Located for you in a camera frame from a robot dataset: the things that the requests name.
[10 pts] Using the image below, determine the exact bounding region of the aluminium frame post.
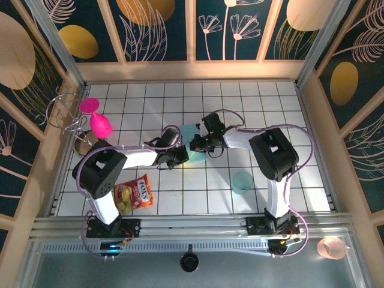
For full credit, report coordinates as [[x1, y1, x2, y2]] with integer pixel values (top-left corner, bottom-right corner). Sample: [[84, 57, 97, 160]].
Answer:
[[295, 0, 352, 88], [25, 0, 88, 88]]

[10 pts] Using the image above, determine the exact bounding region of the peach translucent cup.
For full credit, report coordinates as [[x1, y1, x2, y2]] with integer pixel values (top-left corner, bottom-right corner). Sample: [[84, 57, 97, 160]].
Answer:
[[316, 235, 347, 260]]

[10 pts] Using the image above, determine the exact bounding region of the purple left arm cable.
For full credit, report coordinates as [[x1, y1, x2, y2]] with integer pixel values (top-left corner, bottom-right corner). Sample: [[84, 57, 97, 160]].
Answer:
[[76, 124, 184, 260]]

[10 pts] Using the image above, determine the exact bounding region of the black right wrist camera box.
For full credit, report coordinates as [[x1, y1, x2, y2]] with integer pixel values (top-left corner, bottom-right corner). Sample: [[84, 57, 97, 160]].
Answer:
[[197, 112, 226, 133]]

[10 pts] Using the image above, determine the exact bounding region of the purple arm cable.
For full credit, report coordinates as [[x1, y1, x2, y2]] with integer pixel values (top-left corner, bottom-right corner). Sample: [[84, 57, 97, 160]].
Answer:
[[209, 109, 314, 259], [76, 124, 184, 260]]

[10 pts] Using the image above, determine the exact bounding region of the orange candy bag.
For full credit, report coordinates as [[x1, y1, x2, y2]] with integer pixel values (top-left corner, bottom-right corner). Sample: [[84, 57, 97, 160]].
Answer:
[[113, 173, 155, 215]]

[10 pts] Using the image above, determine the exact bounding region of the teal plastic cup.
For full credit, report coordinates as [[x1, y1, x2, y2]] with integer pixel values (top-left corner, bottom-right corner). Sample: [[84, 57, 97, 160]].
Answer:
[[232, 170, 254, 196]]

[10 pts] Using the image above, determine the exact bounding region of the pink wine glass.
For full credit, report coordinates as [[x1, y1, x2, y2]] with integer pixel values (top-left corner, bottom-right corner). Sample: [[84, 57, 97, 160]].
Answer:
[[79, 97, 114, 140]]

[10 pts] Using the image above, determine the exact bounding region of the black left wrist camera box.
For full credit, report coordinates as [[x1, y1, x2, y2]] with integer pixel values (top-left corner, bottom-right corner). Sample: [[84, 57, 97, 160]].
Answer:
[[158, 127, 181, 148]]

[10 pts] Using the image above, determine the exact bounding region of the grey slotted cable duct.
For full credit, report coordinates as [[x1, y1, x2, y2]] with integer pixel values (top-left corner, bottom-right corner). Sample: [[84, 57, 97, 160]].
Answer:
[[41, 242, 271, 253]]

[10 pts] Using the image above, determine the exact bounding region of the aluminium mounting rail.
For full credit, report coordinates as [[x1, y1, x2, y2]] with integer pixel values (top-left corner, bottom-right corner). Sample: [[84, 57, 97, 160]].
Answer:
[[29, 212, 355, 241]]

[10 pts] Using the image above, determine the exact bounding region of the metal wire glass rack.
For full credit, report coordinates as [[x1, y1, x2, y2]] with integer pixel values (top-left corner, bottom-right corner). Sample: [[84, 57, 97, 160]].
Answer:
[[34, 86, 101, 158]]

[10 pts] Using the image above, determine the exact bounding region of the black round knob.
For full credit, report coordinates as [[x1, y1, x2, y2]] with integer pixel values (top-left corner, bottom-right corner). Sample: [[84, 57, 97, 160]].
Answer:
[[179, 244, 200, 273]]

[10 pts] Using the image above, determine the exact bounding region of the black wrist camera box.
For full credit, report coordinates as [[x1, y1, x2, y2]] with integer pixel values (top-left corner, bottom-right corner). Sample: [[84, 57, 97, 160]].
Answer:
[[197, 112, 226, 133], [158, 127, 181, 148]]

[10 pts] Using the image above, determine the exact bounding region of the black control board with LED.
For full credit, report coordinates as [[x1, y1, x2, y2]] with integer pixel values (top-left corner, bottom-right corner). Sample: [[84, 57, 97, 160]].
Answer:
[[100, 239, 124, 252], [268, 238, 301, 256]]

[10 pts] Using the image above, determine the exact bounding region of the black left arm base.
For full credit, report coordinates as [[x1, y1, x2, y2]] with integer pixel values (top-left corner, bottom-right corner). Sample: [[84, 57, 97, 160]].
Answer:
[[86, 214, 142, 239]]

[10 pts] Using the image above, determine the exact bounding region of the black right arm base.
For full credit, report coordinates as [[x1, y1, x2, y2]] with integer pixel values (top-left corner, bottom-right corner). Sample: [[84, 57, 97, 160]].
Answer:
[[245, 214, 301, 238]]

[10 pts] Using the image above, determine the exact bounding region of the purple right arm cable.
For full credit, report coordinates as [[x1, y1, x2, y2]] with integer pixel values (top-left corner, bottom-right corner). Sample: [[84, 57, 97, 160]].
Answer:
[[209, 109, 314, 259]]

